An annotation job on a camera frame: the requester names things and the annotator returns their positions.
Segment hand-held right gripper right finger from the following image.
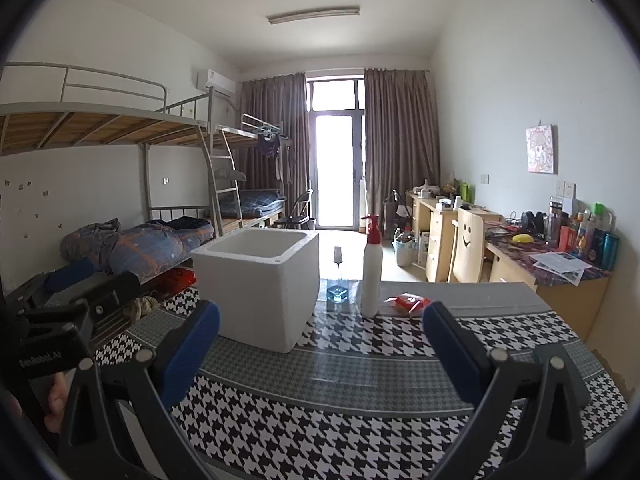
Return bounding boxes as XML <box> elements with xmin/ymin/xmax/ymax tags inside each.
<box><xmin>422</xmin><ymin>301</ymin><xmax>586</xmax><ymax>480</ymax></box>

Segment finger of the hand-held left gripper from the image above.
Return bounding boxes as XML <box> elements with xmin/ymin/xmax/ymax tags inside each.
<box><xmin>25</xmin><ymin>258</ymin><xmax>96</xmax><ymax>306</ymax></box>
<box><xmin>85</xmin><ymin>271</ymin><xmax>143</xmax><ymax>318</ymax></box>

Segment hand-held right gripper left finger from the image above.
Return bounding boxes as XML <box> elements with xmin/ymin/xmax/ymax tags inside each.
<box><xmin>59</xmin><ymin>300</ymin><xmax>221</xmax><ymax>480</ymax></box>

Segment white foam box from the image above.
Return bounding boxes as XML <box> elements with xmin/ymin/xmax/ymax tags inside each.
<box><xmin>191</xmin><ymin>227</ymin><xmax>321</xmax><ymax>353</ymax></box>

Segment person's left hand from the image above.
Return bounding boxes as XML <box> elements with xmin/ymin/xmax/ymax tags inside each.
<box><xmin>42</xmin><ymin>372</ymin><xmax>71</xmax><ymax>433</ymax></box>

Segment beige bundled cloth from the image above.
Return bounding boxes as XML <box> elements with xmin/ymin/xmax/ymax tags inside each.
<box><xmin>127</xmin><ymin>296</ymin><xmax>161</xmax><ymax>320</ymax></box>

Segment blue quilt with orange stripes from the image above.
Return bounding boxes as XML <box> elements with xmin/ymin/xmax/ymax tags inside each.
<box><xmin>107</xmin><ymin>225</ymin><xmax>187</xmax><ymax>276</ymax></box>

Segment red plastic bag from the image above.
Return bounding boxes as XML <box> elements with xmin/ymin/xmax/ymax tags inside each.
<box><xmin>162</xmin><ymin>267</ymin><xmax>197</xmax><ymax>291</ymax></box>

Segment red snack packet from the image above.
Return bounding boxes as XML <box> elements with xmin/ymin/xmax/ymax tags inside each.
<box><xmin>384</xmin><ymin>292</ymin><xmax>432</xmax><ymax>317</ymax></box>

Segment houndstooth tablecloth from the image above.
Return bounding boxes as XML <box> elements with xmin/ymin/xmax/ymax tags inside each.
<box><xmin>92</xmin><ymin>280</ymin><xmax>631</xmax><ymax>480</ymax></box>

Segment wooden chair with smiley face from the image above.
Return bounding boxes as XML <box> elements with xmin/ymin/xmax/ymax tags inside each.
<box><xmin>449</xmin><ymin>207</ymin><xmax>487</xmax><ymax>283</ymax></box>

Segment white pump bottle red cap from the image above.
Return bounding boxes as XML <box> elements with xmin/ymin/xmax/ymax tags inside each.
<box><xmin>360</xmin><ymin>214</ymin><xmax>384</xmax><ymax>318</ymax></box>

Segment white bin with bottles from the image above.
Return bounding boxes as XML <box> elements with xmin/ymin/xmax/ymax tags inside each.
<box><xmin>392</xmin><ymin>230</ymin><xmax>418</xmax><ymax>267</ymax></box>

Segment wooden desk with patterned cover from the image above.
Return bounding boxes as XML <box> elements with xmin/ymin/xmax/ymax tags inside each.
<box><xmin>482</xmin><ymin>225</ymin><xmax>612</xmax><ymax>343</ymax></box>

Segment light wooden desk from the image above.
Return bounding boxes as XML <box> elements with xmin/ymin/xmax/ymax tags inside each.
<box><xmin>405</xmin><ymin>190</ymin><xmax>503</xmax><ymax>283</ymax></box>

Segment clear spray bottle blue liquid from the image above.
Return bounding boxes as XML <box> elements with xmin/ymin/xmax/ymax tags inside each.
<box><xmin>327</xmin><ymin>246</ymin><xmax>351</xmax><ymax>306</ymax></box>

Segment printed paper sheets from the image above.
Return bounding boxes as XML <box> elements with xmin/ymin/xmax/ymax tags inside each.
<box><xmin>530</xmin><ymin>251</ymin><xmax>593</xmax><ymax>287</ymax></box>

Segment grey metal bunk bed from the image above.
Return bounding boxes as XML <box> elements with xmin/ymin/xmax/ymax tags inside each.
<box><xmin>215</xmin><ymin>114</ymin><xmax>291</xmax><ymax>233</ymax></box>
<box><xmin>0</xmin><ymin>62</ymin><xmax>221</xmax><ymax>321</ymax></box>

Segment black headphones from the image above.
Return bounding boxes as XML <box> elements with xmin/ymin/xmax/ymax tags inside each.
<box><xmin>520</xmin><ymin>210</ymin><xmax>547</xmax><ymax>235</ymax></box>

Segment grey metal ladder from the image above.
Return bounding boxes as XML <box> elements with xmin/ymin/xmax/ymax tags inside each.
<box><xmin>197</xmin><ymin>125</ymin><xmax>245</xmax><ymax>236</ymax></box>

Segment black folding chair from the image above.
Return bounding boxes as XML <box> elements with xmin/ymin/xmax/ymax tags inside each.
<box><xmin>272</xmin><ymin>189</ymin><xmax>317</xmax><ymax>231</ymax></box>

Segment row of toiletry bottles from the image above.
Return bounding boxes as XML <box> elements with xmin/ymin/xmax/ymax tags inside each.
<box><xmin>547</xmin><ymin>197</ymin><xmax>621</xmax><ymax>272</ymax></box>

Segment dark hanging clothes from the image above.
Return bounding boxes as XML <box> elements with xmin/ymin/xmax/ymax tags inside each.
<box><xmin>256</xmin><ymin>135</ymin><xmax>283</xmax><ymax>159</ymax></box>

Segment brown curtain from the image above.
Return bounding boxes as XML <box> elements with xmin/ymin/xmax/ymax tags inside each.
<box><xmin>240</xmin><ymin>74</ymin><xmax>307</xmax><ymax>221</ymax></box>
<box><xmin>364</xmin><ymin>67</ymin><xmax>441</xmax><ymax>233</ymax></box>

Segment glass balcony door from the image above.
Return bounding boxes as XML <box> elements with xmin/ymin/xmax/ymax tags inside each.
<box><xmin>306</xmin><ymin>77</ymin><xmax>366</xmax><ymax>231</ymax></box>

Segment white air conditioner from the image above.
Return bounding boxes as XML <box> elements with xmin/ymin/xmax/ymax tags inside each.
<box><xmin>196</xmin><ymin>67</ymin><xmax>236</xmax><ymax>97</ymax></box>

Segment ceiling tube light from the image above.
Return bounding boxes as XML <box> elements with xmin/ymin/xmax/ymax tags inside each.
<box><xmin>266</xmin><ymin>6</ymin><xmax>361</xmax><ymax>25</ymax></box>

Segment cartoon wall poster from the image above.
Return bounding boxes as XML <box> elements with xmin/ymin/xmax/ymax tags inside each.
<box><xmin>526</xmin><ymin>124</ymin><xmax>558</xmax><ymax>175</ymax></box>

